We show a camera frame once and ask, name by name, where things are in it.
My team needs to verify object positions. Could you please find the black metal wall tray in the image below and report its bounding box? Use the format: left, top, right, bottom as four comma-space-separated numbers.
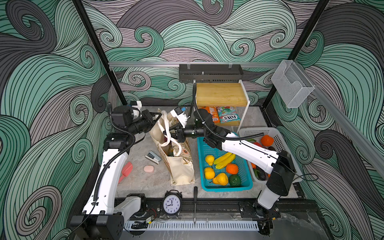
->
179, 64, 244, 83

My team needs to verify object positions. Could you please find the black handled screwdriver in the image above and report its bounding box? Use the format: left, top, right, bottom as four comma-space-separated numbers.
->
194, 186, 198, 225

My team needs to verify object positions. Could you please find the orange bell pepper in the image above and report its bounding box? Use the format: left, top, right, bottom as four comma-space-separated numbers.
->
260, 135, 275, 147

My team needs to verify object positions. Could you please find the clear plastic wall holder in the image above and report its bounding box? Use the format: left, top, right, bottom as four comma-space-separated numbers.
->
271, 60, 315, 109

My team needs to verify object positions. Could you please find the yellow lemon middle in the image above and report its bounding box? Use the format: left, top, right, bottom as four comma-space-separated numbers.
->
205, 155, 215, 166

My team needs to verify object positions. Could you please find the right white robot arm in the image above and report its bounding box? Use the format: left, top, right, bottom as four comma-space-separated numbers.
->
166, 108, 296, 210

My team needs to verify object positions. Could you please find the pink round sponge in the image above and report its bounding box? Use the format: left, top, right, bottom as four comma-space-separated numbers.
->
143, 165, 155, 173

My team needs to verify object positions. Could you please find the pink plastic scoop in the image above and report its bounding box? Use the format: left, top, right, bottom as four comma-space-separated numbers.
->
118, 162, 133, 184

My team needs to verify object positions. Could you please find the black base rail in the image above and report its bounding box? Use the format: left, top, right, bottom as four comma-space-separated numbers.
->
113, 197, 319, 221

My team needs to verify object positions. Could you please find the white grey stapler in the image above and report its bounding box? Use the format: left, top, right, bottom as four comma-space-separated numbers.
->
145, 151, 162, 165

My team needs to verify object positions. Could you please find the white slotted cable duct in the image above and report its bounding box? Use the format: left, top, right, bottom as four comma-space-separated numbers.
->
139, 221, 259, 232

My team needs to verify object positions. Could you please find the yellow orange bottom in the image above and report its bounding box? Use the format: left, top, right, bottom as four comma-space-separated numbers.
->
204, 167, 216, 180

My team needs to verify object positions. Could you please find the green avocado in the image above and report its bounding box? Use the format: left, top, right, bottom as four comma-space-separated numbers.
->
229, 175, 242, 188

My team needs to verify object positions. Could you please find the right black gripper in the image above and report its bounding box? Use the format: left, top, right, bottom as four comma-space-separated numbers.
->
164, 119, 211, 143

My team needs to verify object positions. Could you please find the white plastic vegetable basket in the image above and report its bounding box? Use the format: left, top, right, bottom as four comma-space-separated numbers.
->
239, 127, 303, 176

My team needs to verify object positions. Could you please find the teal plastic fruit basket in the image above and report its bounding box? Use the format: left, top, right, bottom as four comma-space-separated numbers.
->
197, 138, 253, 193

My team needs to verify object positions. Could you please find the yellow pear front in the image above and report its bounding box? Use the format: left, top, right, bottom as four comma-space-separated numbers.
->
212, 173, 229, 186

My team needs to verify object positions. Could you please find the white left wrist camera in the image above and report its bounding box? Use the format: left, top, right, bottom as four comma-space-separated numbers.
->
130, 101, 142, 119

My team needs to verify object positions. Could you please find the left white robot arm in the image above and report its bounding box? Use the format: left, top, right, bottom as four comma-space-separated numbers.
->
70, 102, 162, 240

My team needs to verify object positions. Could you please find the green Fox's candy bag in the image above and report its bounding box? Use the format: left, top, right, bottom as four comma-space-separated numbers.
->
216, 107, 241, 124

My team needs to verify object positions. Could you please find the cream canvas grocery bag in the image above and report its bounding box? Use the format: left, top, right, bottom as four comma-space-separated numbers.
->
150, 109, 196, 186

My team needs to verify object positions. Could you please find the orange tangerine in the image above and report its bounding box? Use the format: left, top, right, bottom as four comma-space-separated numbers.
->
226, 164, 239, 175

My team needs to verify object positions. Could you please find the black alarm clock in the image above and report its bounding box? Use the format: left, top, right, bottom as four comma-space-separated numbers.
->
161, 190, 183, 217

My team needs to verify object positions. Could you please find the small yellow banana bunch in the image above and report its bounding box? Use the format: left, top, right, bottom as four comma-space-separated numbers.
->
213, 153, 236, 170

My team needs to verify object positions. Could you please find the dark green cucumber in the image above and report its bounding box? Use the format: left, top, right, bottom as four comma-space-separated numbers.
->
253, 169, 267, 181

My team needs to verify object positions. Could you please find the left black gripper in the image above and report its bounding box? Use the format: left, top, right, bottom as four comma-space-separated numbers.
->
127, 110, 161, 137

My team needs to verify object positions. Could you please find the orange Fox's candy bag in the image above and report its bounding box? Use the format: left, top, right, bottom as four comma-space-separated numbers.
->
204, 107, 220, 124

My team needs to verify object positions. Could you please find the white wooden two-tier shelf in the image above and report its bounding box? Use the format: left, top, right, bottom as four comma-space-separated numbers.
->
196, 80, 250, 133

